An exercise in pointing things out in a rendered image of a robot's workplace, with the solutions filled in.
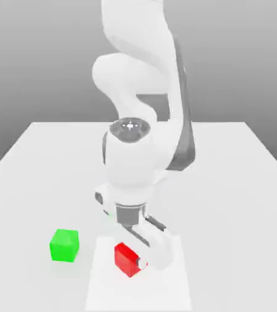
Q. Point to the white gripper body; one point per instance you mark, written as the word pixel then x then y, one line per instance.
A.
pixel 159 246

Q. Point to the small red cube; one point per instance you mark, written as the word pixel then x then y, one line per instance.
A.
pixel 125 259

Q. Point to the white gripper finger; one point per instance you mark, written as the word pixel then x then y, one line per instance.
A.
pixel 142 264

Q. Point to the small green cube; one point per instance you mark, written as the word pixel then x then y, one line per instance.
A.
pixel 64 246

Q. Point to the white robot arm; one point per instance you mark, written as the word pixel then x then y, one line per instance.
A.
pixel 131 158

